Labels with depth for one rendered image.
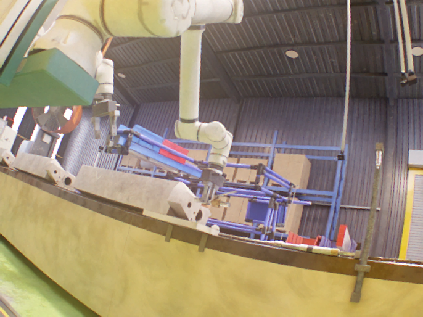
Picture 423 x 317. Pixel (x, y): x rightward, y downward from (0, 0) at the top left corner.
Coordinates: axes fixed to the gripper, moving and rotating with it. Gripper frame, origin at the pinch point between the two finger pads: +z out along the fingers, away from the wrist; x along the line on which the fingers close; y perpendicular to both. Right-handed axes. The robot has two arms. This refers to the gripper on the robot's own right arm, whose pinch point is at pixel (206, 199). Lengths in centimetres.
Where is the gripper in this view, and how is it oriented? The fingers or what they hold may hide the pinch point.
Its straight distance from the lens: 150.1
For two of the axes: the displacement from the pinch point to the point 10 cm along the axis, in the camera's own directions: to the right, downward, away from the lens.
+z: -2.5, 9.2, -3.2
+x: 4.7, 4.0, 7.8
